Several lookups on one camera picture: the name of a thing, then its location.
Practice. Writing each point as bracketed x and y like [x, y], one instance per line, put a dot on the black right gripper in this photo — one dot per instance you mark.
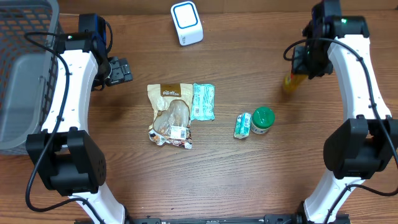
[300, 62]

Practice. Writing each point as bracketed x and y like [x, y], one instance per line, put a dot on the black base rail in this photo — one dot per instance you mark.
[267, 219]

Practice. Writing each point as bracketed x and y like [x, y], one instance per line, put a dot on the teal white tissue packet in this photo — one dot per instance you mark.
[243, 125]

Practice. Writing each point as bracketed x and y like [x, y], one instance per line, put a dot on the green lid white jar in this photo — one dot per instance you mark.
[262, 120]

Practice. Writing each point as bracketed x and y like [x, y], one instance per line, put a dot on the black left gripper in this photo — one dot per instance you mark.
[122, 71]

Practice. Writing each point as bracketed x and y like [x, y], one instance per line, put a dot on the grey plastic mesh basket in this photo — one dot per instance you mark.
[28, 70]

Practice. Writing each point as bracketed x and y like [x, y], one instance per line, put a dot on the white barcode scanner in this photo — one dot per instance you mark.
[187, 23]

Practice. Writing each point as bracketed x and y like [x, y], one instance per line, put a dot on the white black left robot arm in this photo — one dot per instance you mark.
[64, 155]

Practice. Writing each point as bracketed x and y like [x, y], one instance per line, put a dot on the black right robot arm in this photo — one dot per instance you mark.
[367, 140]

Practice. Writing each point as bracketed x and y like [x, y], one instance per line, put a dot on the yellow liquid bottle silver cap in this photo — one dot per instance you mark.
[292, 81]

